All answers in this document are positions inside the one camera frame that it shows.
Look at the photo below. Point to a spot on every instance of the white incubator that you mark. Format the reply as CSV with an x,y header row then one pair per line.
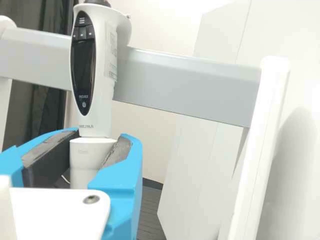
x,y
195,162

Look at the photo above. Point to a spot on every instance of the black platform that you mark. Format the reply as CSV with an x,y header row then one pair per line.
x,y
150,212

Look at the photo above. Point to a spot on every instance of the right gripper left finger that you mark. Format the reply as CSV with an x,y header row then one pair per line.
x,y
15,162

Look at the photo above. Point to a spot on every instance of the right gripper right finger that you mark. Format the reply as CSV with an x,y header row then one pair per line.
x,y
125,180

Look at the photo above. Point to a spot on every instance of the white pipette stand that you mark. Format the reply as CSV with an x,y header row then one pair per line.
x,y
187,82

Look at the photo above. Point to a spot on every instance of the pipette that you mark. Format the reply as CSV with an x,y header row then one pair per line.
x,y
100,87

